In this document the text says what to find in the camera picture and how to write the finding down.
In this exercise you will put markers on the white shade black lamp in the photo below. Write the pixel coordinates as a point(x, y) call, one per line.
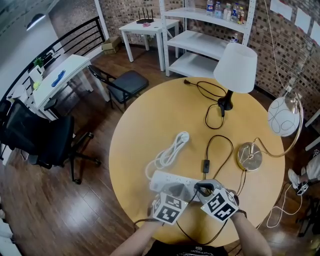
point(236, 67)

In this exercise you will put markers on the white box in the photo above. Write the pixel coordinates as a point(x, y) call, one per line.
point(35, 76)

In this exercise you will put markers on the white paper sheet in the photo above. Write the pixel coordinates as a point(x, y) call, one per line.
point(315, 33)
point(302, 20)
point(281, 8)

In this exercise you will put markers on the yellow-green ball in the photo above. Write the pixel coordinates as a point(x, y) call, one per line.
point(37, 85)

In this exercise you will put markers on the black folding chair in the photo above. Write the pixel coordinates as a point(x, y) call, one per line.
point(130, 82)

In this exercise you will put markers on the gold arc globe lamp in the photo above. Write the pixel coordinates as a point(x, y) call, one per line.
point(283, 117)

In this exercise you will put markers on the person's left forearm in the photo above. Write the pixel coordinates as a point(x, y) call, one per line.
point(135, 242)

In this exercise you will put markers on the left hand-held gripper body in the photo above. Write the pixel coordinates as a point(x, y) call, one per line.
point(166, 210)

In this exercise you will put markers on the small green potted plant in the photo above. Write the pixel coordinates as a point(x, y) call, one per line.
point(38, 62)

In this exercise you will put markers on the blue plastic object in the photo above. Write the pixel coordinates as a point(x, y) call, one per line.
point(58, 78)

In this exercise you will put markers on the black stand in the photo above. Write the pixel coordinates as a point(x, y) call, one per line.
point(308, 217)

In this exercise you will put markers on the person's black shirt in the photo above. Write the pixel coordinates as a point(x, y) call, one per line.
point(187, 250)

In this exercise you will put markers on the clear plastic bottle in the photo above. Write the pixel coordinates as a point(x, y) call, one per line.
point(234, 38)
point(236, 13)
point(210, 7)
point(218, 10)

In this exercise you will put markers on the round wooden table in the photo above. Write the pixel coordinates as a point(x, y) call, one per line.
point(162, 112)

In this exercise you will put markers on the white metal shelving rack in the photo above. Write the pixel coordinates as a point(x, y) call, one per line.
point(197, 42)

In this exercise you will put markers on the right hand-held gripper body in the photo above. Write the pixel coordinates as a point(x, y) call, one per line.
point(220, 206)

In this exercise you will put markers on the black wristband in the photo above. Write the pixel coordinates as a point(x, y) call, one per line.
point(242, 213)

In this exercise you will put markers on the person's right forearm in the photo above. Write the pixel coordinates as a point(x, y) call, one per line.
point(250, 235)

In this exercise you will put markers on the long white table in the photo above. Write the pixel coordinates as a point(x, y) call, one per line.
point(72, 67)

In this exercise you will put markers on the black mesh office chair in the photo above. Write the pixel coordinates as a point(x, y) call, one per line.
point(42, 140)

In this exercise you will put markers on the orange drink bottle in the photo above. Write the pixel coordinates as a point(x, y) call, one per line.
point(242, 16)

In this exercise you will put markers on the black metal railing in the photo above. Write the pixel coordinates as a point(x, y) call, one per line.
point(75, 37)

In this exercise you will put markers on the cardboard box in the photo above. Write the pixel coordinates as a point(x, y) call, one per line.
point(111, 45)

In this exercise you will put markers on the black router with antennas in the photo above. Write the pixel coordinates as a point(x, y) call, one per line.
point(145, 20)

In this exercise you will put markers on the white steel column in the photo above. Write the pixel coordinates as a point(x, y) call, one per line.
point(102, 20)

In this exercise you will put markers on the small white square table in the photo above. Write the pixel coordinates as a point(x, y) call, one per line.
point(162, 26)

